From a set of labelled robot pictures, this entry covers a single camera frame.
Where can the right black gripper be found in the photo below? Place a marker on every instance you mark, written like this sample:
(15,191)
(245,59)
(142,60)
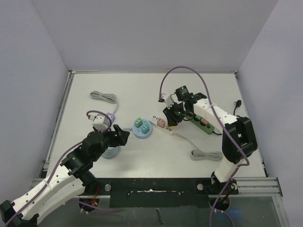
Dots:
(172,116)

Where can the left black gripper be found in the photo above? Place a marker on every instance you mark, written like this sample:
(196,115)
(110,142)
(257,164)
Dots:
(121,137)

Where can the pink plug adapter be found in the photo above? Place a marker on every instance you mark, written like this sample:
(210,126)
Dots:
(161,122)
(203,121)

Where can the green plug adapter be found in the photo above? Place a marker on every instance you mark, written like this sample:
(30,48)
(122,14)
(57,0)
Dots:
(197,118)
(138,122)

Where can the teal plug adapter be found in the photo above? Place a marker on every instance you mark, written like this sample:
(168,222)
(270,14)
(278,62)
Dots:
(145,128)

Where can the green power strip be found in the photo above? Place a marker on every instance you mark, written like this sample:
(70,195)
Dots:
(208,129)

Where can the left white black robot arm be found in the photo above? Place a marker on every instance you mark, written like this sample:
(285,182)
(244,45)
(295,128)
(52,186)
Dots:
(71,176)

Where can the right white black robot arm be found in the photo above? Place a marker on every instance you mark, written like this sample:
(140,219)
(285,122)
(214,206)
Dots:
(238,136)

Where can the round blue power strip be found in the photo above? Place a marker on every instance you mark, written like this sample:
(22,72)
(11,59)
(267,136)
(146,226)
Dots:
(138,133)

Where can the purple power strip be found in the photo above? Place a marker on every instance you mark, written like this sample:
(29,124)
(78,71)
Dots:
(111,116)

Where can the white power strip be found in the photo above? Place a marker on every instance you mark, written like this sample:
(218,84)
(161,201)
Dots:
(167,130)

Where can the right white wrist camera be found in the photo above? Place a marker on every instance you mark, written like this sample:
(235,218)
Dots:
(167,99)

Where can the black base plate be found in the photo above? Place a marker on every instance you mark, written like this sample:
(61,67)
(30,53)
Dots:
(158,192)

